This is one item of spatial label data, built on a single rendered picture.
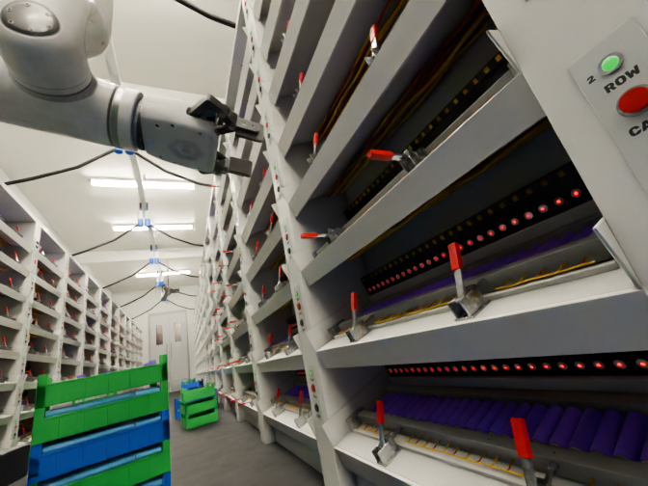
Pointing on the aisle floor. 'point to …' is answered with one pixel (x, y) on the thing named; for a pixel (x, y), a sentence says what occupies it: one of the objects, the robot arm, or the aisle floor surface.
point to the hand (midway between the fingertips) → (251, 151)
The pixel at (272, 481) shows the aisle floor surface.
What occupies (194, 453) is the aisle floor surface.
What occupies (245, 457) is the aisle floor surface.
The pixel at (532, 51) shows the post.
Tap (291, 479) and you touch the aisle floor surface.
